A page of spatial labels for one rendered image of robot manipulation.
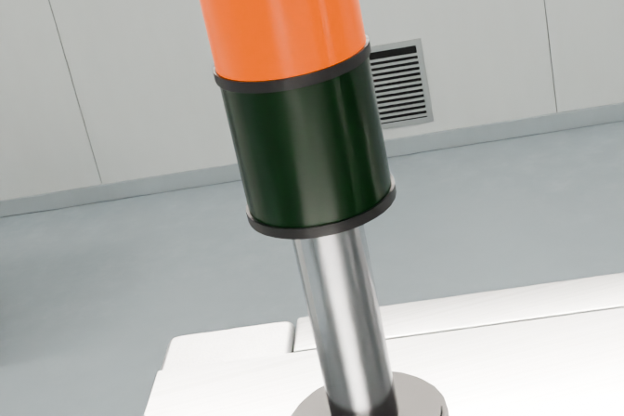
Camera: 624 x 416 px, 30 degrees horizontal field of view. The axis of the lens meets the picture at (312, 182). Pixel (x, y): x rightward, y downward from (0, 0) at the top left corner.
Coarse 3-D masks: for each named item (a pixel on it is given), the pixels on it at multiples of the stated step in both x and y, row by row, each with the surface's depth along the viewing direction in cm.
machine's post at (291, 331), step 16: (192, 336) 53; (208, 336) 52; (224, 336) 52; (240, 336) 52; (256, 336) 52; (272, 336) 51; (288, 336) 51; (176, 352) 52; (192, 352) 51; (208, 352) 51; (224, 352) 51; (240, 352) 51; (256, 352) 50; (272, 352) 50; (288, 352) 50; (176, 368) 50
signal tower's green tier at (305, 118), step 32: (224, 96) 37; (256, 96) 35; (288, 96) 35; (320, 96) 35; (352, 96) 36; (256, 128) 36; (288, 128) 36; (320, 128) 36; (352, 128) 36; (256, 160) 37; (288, 160) 36; (320, 160) 36; (352, 160) 36; (384, 160) 38; (256, 192) 37; (288, 192) 36; (320, 192) 36; (352, 192) 37; (384, 192) 38; (288, 224) 37; (320, 224) 37
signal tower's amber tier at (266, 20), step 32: (224, 0) 34; (256, 0) 34; (288, 0) 34; (320, 0) 34; (352, 0) 35; (224, 32) 35; (256, 32) 34; (288, 32) 34; (320, 32) 35; (352, 32) 35; (224, 64) 36; (256, 64) 35; (288, 64) 35; (320, 64) 35
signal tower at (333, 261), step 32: (352, 64) 35; (256, 224) 38; (352, 224) 37; (320, 256) 39; (352, 256) 39; (320, 288) 39; (352, 288) 39; (320, 320) 40; (352, 320) 40; (320, 352) 41; (352, 352) 40; (384, 352) 41; (352, 384) 41; (384, 384) 41; (416, 384) 44
